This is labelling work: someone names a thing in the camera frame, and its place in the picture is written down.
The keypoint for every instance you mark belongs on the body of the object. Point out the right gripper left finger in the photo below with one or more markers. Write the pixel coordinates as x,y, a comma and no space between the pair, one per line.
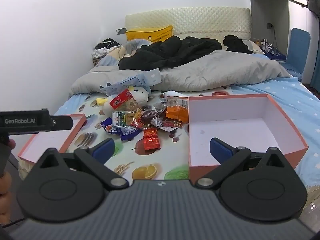
92,160

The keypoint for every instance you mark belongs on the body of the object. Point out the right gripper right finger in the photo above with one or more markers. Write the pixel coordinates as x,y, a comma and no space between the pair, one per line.
231,161

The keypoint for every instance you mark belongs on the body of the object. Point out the blue white snack bag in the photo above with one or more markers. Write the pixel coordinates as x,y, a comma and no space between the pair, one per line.
125,132

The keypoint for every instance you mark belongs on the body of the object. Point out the green label snack pack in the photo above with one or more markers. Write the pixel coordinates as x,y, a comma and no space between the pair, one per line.
126,118

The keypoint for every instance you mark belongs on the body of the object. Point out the red foil candy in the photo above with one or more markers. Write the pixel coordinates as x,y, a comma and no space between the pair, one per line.
151,139

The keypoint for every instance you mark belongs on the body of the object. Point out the red butterfly pastry snack pack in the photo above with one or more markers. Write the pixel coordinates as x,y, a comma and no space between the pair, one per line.
120,99

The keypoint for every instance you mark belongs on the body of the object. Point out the orange snack bag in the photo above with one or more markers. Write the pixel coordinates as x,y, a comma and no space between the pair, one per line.
177,109

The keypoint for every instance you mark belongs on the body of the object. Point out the dark clear snack bag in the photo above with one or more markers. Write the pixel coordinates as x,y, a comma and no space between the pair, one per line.
151,118

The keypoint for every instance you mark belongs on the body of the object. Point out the person's left hand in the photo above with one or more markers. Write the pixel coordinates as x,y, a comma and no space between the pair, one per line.
5,185

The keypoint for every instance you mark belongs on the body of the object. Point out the pink box lid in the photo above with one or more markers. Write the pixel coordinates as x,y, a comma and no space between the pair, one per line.
61,140

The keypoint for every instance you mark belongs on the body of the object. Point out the pink box base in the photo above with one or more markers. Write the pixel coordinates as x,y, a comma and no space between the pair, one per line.
255,121

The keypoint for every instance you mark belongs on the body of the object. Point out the fruit print mat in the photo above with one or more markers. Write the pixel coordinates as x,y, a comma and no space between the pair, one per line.
129,158

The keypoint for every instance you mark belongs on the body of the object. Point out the penguin plush toy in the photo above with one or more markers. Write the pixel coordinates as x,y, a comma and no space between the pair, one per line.
139,100

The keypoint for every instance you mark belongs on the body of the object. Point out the white spray bottle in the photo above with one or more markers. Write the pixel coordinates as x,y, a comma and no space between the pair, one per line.
172,93

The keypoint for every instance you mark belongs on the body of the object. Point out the blue star bedsheet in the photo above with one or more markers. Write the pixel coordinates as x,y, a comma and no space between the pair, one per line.
298,103

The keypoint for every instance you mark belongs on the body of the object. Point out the grey duvet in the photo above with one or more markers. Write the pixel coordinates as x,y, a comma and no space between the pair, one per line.
220,68

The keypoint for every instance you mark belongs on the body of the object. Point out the light blue paper packaging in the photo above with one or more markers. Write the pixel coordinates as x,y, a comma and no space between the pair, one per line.
146,80

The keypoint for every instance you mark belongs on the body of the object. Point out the clothes pile at bedside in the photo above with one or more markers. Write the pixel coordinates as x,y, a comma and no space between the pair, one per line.
102,49

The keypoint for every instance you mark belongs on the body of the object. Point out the blue curtain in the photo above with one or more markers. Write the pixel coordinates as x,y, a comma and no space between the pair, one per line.
315,80

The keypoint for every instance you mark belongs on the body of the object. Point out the black garment on pillow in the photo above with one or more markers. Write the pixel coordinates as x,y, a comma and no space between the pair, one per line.
235,44

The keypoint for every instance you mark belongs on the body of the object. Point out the black clothes pile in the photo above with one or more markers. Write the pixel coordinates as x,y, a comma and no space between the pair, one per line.
170,53

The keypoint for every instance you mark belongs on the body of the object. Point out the blue chair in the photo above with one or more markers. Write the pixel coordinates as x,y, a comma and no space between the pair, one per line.
297,52

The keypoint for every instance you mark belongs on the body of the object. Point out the cream padded headboard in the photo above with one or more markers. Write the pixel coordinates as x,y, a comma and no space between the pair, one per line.
211,22

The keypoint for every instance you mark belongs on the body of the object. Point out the yellow pillow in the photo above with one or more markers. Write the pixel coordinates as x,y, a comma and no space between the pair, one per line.
150,34

